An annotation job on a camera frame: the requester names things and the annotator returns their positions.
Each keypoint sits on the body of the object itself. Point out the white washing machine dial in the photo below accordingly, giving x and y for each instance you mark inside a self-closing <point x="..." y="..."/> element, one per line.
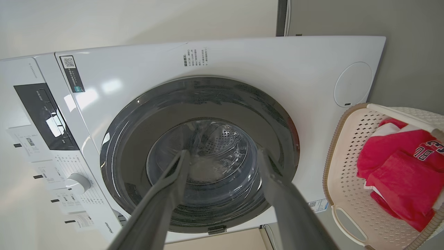
<point x="78" y="183"/>

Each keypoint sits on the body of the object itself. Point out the cream perforated laundry basket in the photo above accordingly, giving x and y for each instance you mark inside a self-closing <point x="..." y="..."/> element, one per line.
<point x="350" y="194"/>

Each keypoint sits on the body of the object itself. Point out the white front-load washing machine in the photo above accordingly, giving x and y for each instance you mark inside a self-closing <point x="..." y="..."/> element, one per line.
<point x="242" y="59"/>

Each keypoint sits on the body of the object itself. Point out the black QR code sticker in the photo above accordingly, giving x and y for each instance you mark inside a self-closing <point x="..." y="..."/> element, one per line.
<point x="72" y="73"/>

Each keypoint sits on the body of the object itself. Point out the red jersey with white trim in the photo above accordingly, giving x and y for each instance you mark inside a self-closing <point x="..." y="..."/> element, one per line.
<point x="402" y="173"/>

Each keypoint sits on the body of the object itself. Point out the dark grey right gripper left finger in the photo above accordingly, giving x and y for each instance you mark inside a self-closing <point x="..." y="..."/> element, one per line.
<point x="156" y="211"/>

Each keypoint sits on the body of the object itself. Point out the round dark washing machine door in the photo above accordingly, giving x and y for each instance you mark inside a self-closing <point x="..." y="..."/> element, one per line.
<point x="145" y="146"/>

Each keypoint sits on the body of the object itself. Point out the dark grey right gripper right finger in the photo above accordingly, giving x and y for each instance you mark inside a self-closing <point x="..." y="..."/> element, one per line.
<point x="291" y="211"/>

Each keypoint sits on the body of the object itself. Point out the small blue white label sticker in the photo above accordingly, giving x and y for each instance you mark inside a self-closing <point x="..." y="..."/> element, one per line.
<point x="318" y="205"/>

